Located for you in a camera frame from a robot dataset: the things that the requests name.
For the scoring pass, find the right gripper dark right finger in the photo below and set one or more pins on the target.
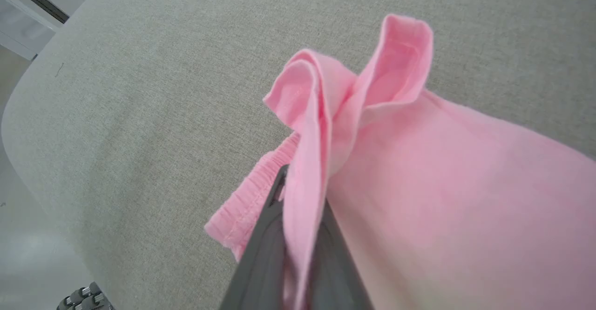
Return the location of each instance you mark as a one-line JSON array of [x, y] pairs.
[[335, 272]]

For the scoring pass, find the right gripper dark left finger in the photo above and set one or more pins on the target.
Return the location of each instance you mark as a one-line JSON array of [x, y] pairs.
[[260, 263]]

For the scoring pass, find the pink cloth garment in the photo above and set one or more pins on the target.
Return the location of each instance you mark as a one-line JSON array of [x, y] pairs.
[[442, 184]]

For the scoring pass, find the grey fabric sofa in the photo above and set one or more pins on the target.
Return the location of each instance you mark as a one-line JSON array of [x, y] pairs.
[[163, 114]]

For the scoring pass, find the white skirting board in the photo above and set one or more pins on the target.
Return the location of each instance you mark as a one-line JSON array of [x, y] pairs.
[[32, 10]]

